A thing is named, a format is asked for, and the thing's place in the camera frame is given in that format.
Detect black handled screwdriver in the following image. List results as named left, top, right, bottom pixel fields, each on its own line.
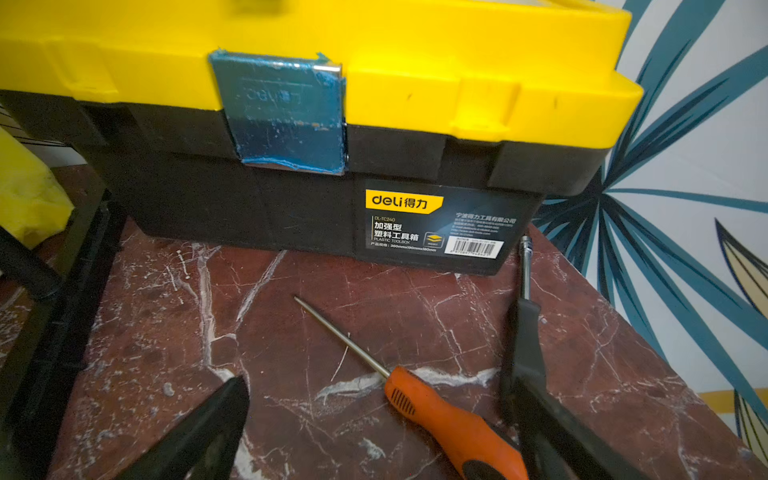
left=499, top=234, right=546, bottom=424

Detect orange handled screwdriver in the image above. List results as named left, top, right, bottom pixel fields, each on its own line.
left=295, top=298, right=528, bottom=480

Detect yellow black plastic toolbox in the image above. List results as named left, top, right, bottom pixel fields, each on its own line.
left=1, top=1, right=643, bottom=275

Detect yellow shorts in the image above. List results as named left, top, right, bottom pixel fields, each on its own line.
left=0, top=130, right=74, bottom=249

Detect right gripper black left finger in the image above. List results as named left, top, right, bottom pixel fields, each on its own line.
left=117, top=376, right=250, bottom=480

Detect black clothes rack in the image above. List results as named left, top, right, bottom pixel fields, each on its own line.
left=1, top=186, right=126, bottom=479

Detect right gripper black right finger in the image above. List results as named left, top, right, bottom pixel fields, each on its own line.
left=513, top=377, right=647, bottom=479

